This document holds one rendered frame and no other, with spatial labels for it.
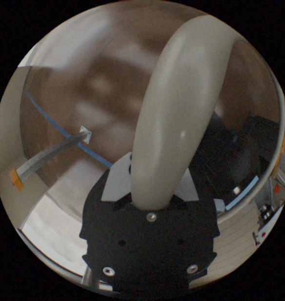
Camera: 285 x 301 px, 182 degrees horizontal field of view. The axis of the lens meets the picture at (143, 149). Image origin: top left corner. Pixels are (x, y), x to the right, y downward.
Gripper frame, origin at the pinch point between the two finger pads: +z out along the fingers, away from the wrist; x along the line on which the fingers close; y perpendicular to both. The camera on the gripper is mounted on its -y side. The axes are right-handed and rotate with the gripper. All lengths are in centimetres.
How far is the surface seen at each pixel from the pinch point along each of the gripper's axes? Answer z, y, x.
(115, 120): 88, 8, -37
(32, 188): 24, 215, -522
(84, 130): 89, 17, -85
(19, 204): -100, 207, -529
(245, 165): 15, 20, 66
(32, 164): 8, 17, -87
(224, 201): 7, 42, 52
